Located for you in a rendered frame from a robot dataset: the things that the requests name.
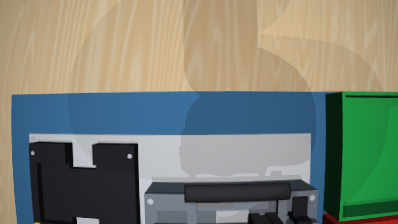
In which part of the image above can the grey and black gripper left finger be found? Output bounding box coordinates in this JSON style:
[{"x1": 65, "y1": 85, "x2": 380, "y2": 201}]
[{"x1": 248, "y1": 213, "x2": 267, "y2": 224}]

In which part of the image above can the red bin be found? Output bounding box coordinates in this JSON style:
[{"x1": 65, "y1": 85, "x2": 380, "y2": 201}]
[{"x1": 322, "y1": 213, "x2": 398, "y2": 224}]

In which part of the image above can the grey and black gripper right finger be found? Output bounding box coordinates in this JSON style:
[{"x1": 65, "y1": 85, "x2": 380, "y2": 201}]
[{"x1": 262, "y1": 212, "x2": 284, "y2": 224}]

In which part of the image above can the green open-top bin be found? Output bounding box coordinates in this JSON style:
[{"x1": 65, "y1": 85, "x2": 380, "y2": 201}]
[{"x1": 323, "y1": 91, "x2": 398, "y2": 222}]

